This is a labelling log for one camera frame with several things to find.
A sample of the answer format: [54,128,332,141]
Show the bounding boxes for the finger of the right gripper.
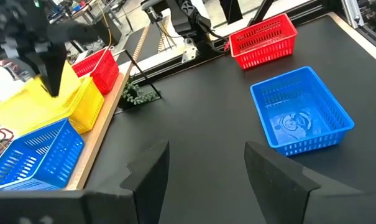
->
[40,43,67,97]

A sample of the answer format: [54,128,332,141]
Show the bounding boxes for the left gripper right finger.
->
[244,140,362,224]

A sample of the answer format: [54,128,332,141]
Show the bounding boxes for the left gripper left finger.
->
[83,139,170,224]

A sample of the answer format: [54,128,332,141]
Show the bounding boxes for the yellow plastic slotted basket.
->
[62,76,105,105]
[0,60,83,136]
[65,83,105,134]

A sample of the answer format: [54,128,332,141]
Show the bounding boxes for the red plastic slotted basket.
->
[71,48,120,96]
[229,12,298,70]

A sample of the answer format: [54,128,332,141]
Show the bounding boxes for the blue basket with printed bottom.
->
[250,65,355,157]

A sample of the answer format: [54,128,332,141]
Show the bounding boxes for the blue plastic slotted basket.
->
[0,118,85,190]
[1,124,85,191]

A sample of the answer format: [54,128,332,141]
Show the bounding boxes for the small green succulent plant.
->
[117,80,160,110]

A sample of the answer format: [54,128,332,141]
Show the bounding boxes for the black table mat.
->
[85,14,376,224]

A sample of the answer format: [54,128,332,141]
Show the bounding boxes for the black floor mat striped edges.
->
[116,15,173,63]

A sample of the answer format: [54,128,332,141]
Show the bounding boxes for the wooden shelf with black frame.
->
[63,49,162,191]

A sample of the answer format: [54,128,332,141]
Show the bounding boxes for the black aluminium table frame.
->
[130,0,341,86]

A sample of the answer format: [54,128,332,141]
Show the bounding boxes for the silver metal bracket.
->
[181,37,197,63]

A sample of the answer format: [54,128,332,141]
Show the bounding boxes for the silver aluminium post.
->
[341,0,365,29]

